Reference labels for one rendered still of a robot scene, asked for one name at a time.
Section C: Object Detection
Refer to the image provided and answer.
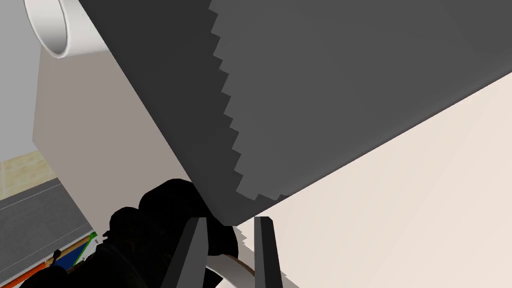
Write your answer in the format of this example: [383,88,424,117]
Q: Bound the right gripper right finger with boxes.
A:
[253,215,284,288]

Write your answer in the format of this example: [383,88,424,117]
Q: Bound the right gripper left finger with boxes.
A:
[161,217,209,288]

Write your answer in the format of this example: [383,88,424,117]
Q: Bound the white cylinder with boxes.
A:
[23,0,110,59]

